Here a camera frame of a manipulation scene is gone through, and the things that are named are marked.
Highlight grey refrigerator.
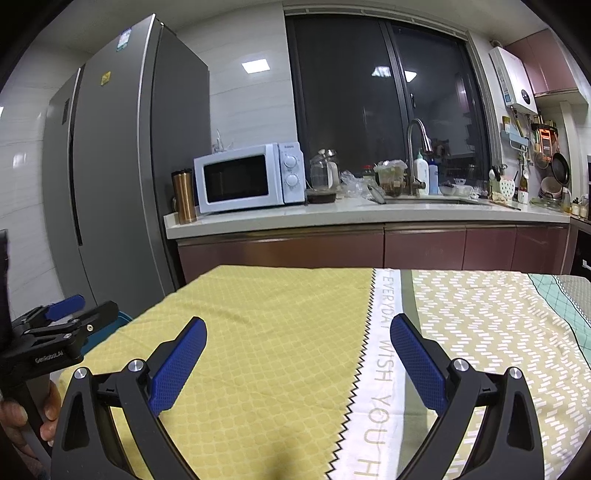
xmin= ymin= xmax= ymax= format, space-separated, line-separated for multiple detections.
xmin=41 ymin=14 xmax=211 ymax=319

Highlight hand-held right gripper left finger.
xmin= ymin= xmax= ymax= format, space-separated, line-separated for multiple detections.
xmin=50 ymin=316 xmax=208 ymax=480

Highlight white microwave oven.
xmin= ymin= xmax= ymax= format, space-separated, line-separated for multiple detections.
xmin=193 ymin=142 xmax=306 ymax=214

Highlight blue wall shelf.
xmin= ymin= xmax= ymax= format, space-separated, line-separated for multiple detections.
xmin=501 ymin=129 xmax=529 ymax=151

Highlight dark window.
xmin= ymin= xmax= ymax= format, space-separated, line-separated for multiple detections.
xmin=284 ymin=7 xmax=491 ymax=185

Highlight clear plastic bag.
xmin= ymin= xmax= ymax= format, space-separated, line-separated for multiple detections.
xmin=340 ymin=170 xmax=375 ymax=198

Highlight black frying pan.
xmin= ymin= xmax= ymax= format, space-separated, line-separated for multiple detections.
xmin=550 ymin=152 xmax=571 ymax=185

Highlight pink wall cabinet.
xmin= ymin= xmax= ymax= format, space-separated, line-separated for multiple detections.
xmin=503 ymin=28 xmax=589 ymax=97

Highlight clear food container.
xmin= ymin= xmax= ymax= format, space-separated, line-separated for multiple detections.
xmin=375 ymin=159 xmax=408 ymax=197

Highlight steel kitchen faucet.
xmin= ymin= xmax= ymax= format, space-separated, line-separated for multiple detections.
xmin=405 ymin=119 xmax=434 ymax=197

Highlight person's left hand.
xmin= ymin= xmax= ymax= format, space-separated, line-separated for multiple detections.
xmin=0 ymin=383 xmax=61 ymax=448

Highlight white pump bottle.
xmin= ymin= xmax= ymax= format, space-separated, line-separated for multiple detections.
xmin=413 ymin=148 xmax=430 ymax=195

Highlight kitchen counter with cabinets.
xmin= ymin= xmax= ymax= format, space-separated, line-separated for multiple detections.
xmin=164 ymin=194 xmax=575 ymax=294

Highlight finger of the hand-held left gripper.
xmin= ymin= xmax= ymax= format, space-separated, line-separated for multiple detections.
xmin=11 ymin=295 xmax=86 ymax=329
xmin=25 ymin=301 xmax=120 ymax=354

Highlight glass kettle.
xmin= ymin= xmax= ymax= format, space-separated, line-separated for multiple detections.
xmin=309 ymin=148 xmax=341 ymax=191

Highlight white bowls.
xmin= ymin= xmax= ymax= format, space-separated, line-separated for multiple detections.
xmin=438 ymin=181 xmax=474 ymax=197

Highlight yellow patterned tablecloth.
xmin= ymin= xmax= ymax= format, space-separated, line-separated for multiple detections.
xmin=60 ymin=264 xmax=591 ymax=480

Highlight white water heater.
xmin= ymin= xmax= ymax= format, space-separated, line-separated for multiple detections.
xmin=489 ymin=46 xmax=539 ymax=115

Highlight copper tumbler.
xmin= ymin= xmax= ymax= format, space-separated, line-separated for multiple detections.
xmin=171 ymin=168 xmax=198 ymax=225

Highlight hanging kitchen utensils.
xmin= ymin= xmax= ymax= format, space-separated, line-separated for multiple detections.
xmin=531 ymin=122 xmax=559 ymax=167

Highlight stack of dishes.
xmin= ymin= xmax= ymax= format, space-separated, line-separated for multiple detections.
xmin=531 ymin=178 xmax=573 ymax=213

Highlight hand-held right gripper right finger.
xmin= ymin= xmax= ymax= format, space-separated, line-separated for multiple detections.
xmin=390 ymin=313 xmax=546 ymax=480

